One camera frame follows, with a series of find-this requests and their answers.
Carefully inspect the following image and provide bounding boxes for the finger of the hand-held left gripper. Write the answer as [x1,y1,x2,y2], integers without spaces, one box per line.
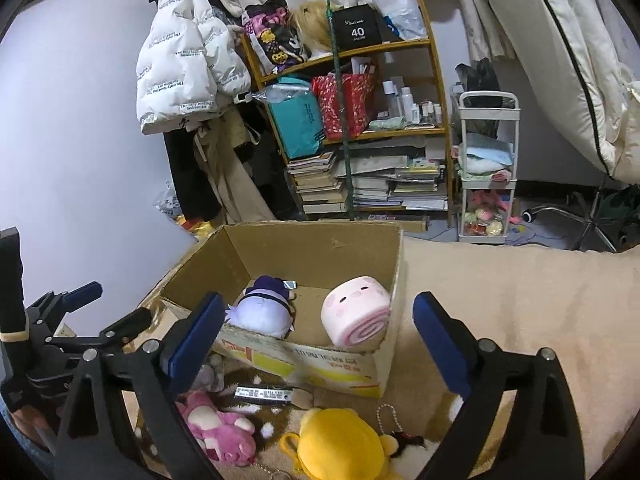
[26,281,104,322]
[47,306,155,356]

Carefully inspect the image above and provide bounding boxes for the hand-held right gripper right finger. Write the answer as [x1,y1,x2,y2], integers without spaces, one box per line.
[412,291,586,480]

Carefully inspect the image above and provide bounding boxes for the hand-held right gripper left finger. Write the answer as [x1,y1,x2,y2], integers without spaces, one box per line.
[52,291,227,480]

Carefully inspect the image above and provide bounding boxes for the pink bear plush toy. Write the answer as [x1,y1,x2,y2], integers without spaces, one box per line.
[176,391,259,467]

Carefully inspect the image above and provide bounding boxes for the brown cardboard box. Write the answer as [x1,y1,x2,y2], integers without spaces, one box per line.
[159,221,407,400]

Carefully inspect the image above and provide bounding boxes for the yellow plush toy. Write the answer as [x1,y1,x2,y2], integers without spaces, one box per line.
[279,406,401,480]

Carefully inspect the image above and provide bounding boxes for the grey plush toy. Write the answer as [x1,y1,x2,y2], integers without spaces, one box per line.
[192,354,226,394]

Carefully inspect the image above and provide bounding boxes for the beige printed blanket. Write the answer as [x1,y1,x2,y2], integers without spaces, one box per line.
[120,235,640,480]

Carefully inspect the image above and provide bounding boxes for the purple plush doll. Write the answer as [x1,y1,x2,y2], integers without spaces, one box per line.
[226,275,297,339]

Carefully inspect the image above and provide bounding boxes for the long black packet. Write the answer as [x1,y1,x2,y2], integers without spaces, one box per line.
[234,386,294,405]

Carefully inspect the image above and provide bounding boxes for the pink roll plush toy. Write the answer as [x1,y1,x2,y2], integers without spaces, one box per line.
[320,275,392,350]

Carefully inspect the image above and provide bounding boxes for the gold foil bag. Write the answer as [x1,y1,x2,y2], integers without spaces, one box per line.
[175,215,217,234]

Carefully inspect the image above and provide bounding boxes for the white printed plastic bag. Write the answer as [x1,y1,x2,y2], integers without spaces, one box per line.
[155,189,182,219]

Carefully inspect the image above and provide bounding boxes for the long flat cardboard box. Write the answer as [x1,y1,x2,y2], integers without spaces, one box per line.
[357,214,431,234]

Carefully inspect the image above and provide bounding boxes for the pile of small plush toys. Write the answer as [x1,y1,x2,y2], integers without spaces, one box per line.
[462,190,512,237]

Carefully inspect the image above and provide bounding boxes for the black hanging garment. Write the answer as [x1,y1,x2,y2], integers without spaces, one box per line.
[162,120,223,222]

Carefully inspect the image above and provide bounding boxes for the beige hanging garment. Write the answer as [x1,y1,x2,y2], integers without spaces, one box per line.
[192,109,279,226]

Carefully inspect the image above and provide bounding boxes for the stack of books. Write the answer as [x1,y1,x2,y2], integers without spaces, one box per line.
[286,137,450,215]

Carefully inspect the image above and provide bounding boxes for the dark hanging clothing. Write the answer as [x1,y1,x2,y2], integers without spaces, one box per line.
[234,99,303,221]

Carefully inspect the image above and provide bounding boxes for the folded pastel cloths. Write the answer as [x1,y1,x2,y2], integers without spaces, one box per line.
[452,132,516,182]

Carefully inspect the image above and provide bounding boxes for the chrome office chair base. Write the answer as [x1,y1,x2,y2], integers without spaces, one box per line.
[520,187,632,254]

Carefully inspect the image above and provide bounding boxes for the dark green bag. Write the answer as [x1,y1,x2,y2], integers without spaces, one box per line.
[599,189,640,242]

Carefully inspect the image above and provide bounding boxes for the green pole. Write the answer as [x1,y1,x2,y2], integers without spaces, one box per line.
[320,0,359,222]

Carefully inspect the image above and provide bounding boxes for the wooden shelf unit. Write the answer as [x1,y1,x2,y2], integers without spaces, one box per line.
[239,0,457,228]

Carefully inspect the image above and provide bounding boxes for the group of white bottles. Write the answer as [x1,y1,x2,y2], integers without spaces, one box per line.
[382,76,445,127]

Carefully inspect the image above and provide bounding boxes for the teal paper bag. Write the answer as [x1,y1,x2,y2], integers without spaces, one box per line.
[265,76,326,160]

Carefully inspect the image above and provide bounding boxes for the red gift bag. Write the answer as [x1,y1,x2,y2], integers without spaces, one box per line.
[312,72,376,141]

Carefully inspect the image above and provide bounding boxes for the white trolley cart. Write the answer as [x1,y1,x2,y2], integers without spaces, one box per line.
[456,91,521,245]

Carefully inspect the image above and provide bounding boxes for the white puffer jacket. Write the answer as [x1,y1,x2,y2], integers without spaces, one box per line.
[136,0,252,135]

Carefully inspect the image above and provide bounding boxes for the crumpled clear plastic wrap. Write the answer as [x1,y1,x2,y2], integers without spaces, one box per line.
[251,82,312,105]

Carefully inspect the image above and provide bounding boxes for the black printed tote bag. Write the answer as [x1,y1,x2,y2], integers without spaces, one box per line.
[242,0,307,76]

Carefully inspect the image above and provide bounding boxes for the black cardboard box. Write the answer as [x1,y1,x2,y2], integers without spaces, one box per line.
[331,4,384,51]

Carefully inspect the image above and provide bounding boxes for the white duvet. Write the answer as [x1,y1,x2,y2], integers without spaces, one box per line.
[465,0,640,184]

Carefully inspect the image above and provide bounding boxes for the blonde wig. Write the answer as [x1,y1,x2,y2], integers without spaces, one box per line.
[290,1,342,54]

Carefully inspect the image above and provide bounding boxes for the clear plastic bag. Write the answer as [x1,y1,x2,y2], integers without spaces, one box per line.
[360,0,429,42]

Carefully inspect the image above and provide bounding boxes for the dark keychain plush doll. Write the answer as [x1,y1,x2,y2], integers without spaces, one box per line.
[375,404,429,461]

